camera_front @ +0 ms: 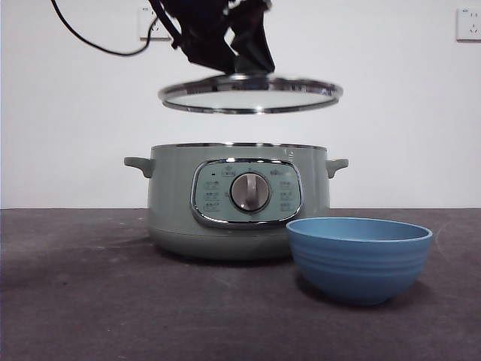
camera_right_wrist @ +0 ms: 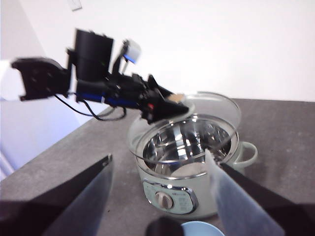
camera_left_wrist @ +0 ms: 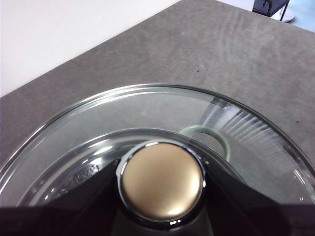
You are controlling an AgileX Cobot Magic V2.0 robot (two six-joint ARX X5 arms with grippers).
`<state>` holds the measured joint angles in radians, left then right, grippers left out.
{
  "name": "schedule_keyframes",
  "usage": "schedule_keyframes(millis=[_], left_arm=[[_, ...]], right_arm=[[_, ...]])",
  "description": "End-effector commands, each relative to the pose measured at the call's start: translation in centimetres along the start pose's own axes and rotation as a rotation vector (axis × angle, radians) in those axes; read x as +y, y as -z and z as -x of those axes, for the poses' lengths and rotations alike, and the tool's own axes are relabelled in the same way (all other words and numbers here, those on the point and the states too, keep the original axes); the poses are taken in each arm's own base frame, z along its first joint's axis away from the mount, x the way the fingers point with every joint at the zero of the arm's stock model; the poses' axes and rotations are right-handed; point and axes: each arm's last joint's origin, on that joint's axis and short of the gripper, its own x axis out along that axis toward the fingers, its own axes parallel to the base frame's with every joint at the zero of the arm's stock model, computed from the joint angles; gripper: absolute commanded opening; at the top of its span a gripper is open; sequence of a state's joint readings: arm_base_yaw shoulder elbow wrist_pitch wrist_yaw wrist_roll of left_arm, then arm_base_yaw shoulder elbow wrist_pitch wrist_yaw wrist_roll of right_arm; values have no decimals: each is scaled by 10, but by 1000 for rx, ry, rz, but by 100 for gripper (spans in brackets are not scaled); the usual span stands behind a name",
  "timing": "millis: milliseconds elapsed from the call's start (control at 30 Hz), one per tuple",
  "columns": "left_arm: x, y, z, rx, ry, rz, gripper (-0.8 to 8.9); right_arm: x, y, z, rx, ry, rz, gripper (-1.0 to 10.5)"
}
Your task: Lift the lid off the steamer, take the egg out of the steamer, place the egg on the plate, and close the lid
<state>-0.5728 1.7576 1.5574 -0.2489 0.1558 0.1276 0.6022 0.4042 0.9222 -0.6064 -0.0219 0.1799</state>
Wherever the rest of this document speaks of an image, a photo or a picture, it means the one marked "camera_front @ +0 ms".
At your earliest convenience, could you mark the white wall socket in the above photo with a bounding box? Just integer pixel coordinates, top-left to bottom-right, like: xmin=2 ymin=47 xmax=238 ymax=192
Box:
xmin=139 ymin=6 xmax=174 ymax=41
xmin=455 ymin=8 xmax=481 ymax=42

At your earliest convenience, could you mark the pale green electric steamer pot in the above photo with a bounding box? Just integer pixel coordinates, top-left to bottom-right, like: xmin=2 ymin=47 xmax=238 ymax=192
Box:
xmin=123 ymin=141 xmax=349 ymax=261

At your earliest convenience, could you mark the glass lid with green knob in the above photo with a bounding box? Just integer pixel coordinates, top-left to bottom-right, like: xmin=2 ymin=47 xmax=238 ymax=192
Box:
xmin=158 ymin=71 xmax=345 ymax=115

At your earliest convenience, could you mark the black cable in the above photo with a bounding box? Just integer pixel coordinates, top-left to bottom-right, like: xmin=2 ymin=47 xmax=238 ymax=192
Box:
xmin=50 ymin=0 xmax=152 ymax=56

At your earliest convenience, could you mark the blue ribbed bowl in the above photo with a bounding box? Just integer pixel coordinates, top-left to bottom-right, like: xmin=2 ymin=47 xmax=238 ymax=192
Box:
xmin=285 ymin=217 xmax=434 ymax=306

